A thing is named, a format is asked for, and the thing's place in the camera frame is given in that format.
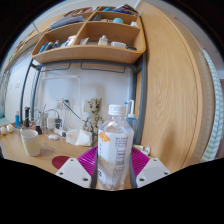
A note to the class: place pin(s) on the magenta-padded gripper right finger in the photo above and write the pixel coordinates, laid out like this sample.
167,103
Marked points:
151,171

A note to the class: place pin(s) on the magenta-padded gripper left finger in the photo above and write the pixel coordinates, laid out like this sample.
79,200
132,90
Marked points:
73,171

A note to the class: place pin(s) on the clear plastic water bottle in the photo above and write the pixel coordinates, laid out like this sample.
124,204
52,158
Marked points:
115,150

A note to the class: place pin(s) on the flat round red coaster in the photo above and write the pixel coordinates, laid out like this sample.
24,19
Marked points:
60,161

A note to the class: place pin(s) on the white tissue pack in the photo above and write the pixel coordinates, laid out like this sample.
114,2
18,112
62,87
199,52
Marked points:
78,137

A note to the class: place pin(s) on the small white oval gadget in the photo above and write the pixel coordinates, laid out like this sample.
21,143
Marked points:
53,136

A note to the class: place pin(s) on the cream white cup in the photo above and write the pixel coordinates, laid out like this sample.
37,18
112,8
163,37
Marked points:
30,143

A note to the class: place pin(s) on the white charger block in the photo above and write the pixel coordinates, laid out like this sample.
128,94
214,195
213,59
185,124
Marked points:
51,122

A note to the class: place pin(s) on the black power adapter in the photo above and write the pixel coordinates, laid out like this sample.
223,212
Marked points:
39,130

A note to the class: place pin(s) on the blue spray bottle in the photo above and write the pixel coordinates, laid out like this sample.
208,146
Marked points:
131,118

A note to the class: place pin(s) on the wooden tree figurine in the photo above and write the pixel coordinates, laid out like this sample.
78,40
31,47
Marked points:
94,115

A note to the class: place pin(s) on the black electric shaver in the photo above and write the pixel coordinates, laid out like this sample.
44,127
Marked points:
27,117

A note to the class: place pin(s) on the white desk lamp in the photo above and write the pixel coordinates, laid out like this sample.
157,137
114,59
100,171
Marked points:
79,96

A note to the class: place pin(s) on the small blue bottle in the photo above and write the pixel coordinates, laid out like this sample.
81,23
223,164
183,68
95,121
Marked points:
17,120

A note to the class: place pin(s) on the wooden shelf unit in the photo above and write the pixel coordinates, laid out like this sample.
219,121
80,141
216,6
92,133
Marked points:
90,53

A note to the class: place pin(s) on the grey metal desk frame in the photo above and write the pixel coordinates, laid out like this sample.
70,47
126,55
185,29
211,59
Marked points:
141,100

